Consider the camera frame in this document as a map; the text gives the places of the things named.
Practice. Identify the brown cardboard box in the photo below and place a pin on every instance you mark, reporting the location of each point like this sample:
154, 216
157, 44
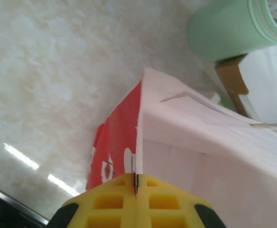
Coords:
266, 83

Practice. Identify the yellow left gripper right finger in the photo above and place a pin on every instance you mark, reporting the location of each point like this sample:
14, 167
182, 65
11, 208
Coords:
164, 202

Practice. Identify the mint green round container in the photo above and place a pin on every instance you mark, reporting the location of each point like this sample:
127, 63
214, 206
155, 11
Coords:
219, 31

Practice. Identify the white red printed paper bag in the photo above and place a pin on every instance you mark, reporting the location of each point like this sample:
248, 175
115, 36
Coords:
200, 142

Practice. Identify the green paper cup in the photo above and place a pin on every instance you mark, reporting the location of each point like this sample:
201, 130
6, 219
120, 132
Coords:
223, 102

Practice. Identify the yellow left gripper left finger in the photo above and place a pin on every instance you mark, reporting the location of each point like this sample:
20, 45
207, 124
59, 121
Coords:
109, 202

